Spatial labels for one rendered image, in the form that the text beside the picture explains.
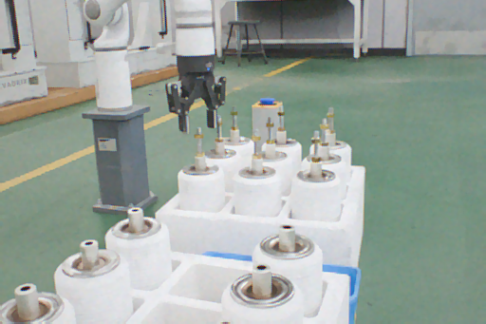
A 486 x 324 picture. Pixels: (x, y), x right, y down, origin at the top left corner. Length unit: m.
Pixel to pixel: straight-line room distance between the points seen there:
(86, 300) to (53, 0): 3.27
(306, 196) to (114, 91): 0.72
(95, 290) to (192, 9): 0.54
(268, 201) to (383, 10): 5.30
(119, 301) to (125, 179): 0.85
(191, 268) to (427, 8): 5.52
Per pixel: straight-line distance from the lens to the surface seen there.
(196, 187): 1.03
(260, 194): 1.00
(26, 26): 3.48
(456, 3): 6.17
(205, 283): 0.86
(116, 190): 1.55
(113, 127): 1.49
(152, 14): 4.90
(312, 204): 0.98
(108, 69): 1.49
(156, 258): 0.79
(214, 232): 1.02
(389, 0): 6.20
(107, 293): 0.69
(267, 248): 0.71
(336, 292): 0.76
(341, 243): 0.97
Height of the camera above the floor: 0.57
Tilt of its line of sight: 15 degrees down
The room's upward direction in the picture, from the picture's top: 2 degrees counter-clockwise
